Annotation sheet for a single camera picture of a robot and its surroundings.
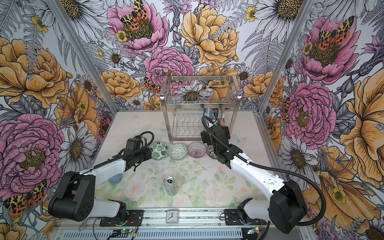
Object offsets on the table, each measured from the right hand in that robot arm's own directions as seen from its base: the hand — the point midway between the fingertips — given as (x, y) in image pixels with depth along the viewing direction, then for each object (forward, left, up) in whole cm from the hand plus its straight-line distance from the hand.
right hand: (213, 133), depth 82 cm
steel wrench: (-38, +64, -20) cm, 78 cm away
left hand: (-4, +38, -17) cm, 41 cm away
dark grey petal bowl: (+24, -6, -9) cm, 26 cm away
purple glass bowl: (+1, +9, -19) cm, 21 cm away
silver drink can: (-24, +23, -6) cm, 33 cm away
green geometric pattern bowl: (+1, +21, -19) cm, 28 cm away
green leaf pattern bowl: (+1, +33, -18) cm, 38 cm away
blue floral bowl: (+25, +1, -8) cm, 26 cm away
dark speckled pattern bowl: (0, +1, -19) cm, 19 cm away
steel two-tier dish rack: (+42, +15, -13) cm, 46 cm away
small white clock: (-36, +22, -19) cm, 46 cm away
